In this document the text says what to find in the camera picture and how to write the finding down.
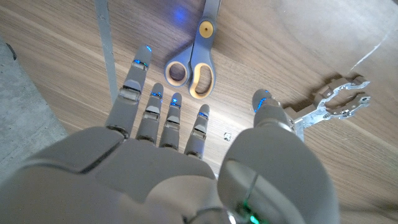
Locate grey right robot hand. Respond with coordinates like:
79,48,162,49
0,44,340,224

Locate metal claw gear bracket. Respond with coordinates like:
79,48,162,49
284,75,372,142

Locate grey yellow scissors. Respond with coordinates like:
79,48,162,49
164,0,222,100

